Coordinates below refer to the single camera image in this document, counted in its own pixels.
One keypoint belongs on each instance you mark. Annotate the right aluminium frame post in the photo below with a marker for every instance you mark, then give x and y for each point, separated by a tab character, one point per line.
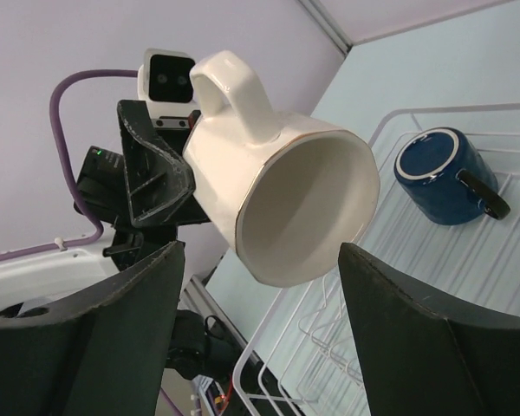
328	25

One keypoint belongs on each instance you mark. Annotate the white ceramic mug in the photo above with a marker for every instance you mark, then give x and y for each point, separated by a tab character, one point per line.
285	190

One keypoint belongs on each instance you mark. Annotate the dark blue ceramic mug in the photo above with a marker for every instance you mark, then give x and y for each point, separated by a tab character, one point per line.
448	179

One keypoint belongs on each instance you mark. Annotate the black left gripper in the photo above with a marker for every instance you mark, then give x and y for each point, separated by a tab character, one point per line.
159	183

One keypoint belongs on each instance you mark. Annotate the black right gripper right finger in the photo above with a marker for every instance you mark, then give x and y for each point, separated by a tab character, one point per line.
423	351

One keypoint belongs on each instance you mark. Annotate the white wire dish rack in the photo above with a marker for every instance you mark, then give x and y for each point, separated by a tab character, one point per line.
312	367

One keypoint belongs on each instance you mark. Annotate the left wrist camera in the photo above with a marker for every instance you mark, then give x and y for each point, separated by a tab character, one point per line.
165	76

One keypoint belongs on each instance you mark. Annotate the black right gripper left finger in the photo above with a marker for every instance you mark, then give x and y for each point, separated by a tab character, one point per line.
100	351

